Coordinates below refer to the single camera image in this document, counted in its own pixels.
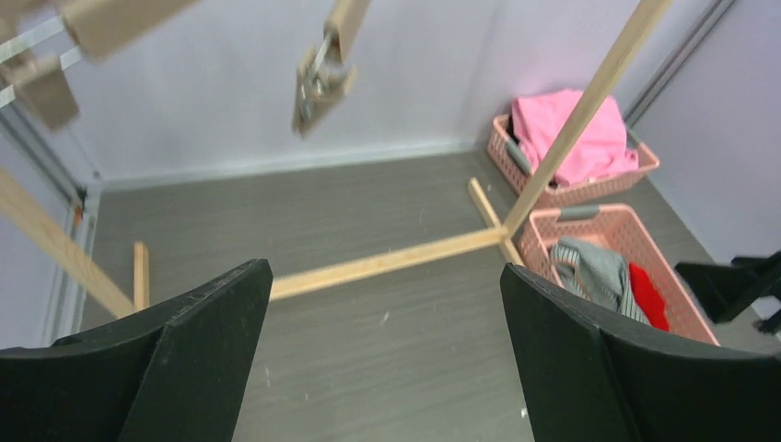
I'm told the grey striped underwear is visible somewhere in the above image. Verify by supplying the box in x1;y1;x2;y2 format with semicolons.
549;237;650;325

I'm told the pink basket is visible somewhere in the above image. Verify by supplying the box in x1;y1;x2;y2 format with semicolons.
485;112;661;210
518;204;720;346

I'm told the red underwear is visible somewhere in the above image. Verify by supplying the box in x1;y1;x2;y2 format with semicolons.
628;262;670;332

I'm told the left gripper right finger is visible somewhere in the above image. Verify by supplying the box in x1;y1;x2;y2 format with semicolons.
500;264;780;441

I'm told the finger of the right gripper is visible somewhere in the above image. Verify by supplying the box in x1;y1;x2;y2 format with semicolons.
674;252;780;324

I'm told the wooden clothes rack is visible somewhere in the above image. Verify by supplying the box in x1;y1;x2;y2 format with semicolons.
1;1;670;319

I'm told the far pink basket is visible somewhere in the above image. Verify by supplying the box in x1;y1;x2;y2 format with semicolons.
485;112;661;210

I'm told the beige clip hanger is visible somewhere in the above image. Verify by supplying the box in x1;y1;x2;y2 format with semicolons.
57;0;195;61
1;49;81;131
292;0;371;138

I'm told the pink cloth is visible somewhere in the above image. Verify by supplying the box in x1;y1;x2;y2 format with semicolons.
509;88;639;189

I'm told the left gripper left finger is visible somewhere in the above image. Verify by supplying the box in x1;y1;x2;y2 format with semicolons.
1;259;273;441

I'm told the near pink basket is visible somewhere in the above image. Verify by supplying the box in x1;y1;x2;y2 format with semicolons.
518;204;720;346

